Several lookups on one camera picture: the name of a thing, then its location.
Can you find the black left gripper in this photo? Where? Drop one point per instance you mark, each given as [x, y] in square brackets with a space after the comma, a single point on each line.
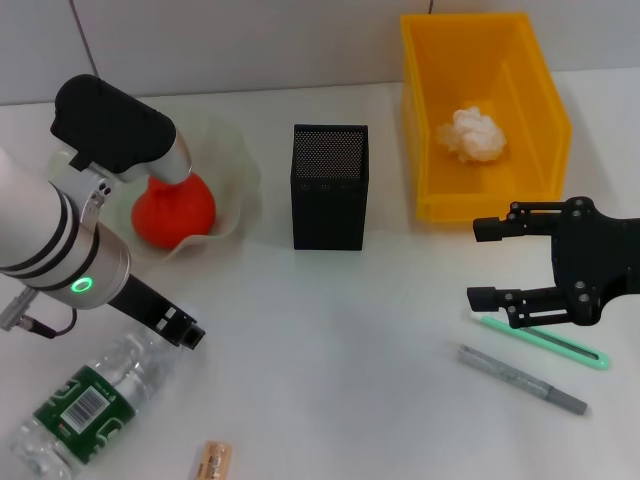
[135, 300]

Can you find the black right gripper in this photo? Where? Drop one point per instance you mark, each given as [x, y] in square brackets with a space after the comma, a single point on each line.
[595, 255]

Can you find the clear green-label water bottle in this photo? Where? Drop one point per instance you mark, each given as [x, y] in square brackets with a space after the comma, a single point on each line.
[85, 405]

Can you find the white paper ball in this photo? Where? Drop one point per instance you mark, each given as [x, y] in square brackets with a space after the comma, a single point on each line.
[475, 135]

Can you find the grey marker pen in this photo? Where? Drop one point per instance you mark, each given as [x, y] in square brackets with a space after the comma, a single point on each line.
[525, 380]

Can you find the mint green utility knife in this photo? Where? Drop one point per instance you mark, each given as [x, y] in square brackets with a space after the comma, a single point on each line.
[575, 347]

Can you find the black mesh pen holder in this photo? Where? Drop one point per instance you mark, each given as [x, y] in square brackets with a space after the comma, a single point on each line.
[327, 220]

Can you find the clear wavy glass fruit plate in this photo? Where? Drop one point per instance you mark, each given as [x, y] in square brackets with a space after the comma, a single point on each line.
[240, 165]

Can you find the small tan wrapped candy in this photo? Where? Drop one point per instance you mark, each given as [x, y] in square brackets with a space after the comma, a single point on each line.
[216, 460]

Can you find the yellow plastic bin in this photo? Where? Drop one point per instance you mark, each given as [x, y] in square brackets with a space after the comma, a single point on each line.
[450, 60]

